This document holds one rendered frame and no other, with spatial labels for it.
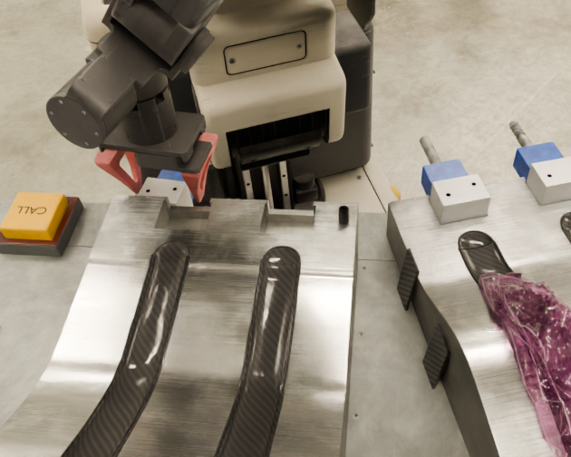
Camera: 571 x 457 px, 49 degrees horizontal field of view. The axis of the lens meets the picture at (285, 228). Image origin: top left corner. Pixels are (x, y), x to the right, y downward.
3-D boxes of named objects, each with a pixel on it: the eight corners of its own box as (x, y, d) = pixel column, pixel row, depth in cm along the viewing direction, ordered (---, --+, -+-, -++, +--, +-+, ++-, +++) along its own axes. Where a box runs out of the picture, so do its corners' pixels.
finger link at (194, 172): (209, 222, 71) (195, 160, 64) (150, 214, 73) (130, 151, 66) (227, 180, 76) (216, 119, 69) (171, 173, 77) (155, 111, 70)
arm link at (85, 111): (221, 30, 57) (143, -39, 55) (155, 105, 50) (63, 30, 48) (169, 99, 66) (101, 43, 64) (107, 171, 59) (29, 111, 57)
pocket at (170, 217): (172, 218, 70) (165, 196, 67) (219, 220, 69) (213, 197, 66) (162, 251, 67) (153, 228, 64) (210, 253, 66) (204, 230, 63)
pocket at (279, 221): (269, 223, 68) (266, 199, 65) (318, 225, 67) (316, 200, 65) (263, 256, 65) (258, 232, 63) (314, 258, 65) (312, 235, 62)
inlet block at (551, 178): (488, 143, 77) (496, 108, 73) (527, 136, 77) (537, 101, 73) (535, 221, 68) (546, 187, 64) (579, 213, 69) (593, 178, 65)
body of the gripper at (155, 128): (188, 167, 66) (175, 110, 60) (99, 155, 68) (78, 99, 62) (208, 128, 70) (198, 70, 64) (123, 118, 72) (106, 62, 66)
